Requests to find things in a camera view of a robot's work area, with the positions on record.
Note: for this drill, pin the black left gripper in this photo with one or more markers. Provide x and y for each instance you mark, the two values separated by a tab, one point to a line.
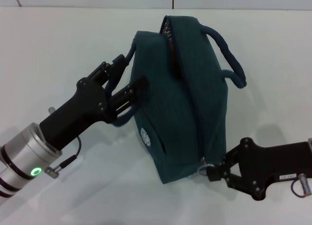
83	110

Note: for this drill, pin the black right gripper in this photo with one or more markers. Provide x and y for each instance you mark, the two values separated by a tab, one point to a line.
273	164

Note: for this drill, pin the dark teal insulated lunch bag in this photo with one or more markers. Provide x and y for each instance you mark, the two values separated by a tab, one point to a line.
170	112

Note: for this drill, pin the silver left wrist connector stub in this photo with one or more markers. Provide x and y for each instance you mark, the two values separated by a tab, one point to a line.
51	110

